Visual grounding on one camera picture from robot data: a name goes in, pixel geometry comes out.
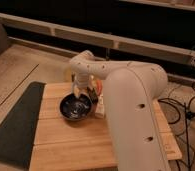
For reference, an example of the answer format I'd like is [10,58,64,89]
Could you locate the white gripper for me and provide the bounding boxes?
[72,78,87,98]

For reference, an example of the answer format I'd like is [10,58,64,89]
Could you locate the dark ceramic bowl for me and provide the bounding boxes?
[59,93,92,121]

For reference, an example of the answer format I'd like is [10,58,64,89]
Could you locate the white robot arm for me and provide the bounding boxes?
[70,50,171,171]

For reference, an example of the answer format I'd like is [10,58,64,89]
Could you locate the orange and black object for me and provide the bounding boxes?
[87,79,103,104]

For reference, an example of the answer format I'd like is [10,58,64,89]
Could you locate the white bottle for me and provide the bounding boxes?
[95,95,105,118]

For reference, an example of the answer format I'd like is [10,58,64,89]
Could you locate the dark floor mat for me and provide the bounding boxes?
[0,82,45,169]

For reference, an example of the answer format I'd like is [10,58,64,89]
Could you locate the black floor cables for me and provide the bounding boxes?
[157,79,195,171]

